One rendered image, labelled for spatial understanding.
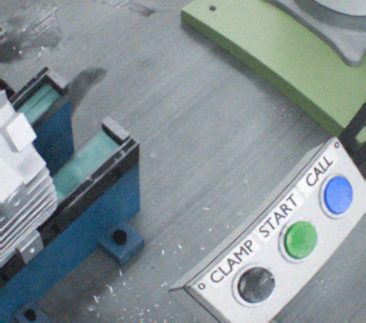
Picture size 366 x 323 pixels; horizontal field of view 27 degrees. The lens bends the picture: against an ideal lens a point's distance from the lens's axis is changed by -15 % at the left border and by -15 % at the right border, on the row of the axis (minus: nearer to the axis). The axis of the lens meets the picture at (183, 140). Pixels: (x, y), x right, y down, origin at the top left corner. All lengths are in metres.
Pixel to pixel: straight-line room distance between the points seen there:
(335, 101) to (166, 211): 0.24
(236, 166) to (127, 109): 0.14
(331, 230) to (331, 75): 0.41
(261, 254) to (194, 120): 0.41
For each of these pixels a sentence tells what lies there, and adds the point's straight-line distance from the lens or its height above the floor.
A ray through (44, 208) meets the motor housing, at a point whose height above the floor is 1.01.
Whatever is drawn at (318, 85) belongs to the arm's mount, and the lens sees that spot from 0.97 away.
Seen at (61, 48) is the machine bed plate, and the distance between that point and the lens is 1.03.
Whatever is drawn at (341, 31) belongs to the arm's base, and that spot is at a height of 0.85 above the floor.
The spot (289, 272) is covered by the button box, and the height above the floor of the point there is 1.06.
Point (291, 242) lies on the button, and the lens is 0.57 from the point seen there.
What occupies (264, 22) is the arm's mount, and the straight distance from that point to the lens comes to 1.03.
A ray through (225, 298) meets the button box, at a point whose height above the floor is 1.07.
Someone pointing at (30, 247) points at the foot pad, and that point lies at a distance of 0.68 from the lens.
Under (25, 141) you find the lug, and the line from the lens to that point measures 0.61.
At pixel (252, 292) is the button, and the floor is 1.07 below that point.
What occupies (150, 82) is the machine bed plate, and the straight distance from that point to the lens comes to 0.98.
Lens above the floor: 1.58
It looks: 56 degrees down
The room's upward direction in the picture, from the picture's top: 4 degrees clockwise
